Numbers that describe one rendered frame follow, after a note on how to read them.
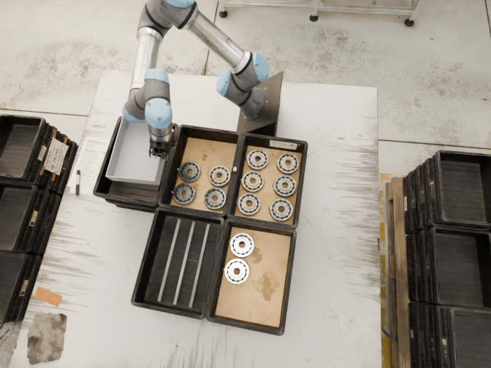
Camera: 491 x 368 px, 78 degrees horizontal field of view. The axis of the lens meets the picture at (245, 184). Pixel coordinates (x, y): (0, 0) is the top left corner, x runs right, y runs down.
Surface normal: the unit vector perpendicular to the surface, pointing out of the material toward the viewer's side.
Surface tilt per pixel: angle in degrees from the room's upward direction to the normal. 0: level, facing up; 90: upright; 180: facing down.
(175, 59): 0
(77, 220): 0
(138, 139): 2
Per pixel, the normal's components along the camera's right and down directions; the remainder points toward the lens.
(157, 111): 0.22, -0.29
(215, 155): -0.05, -0.32
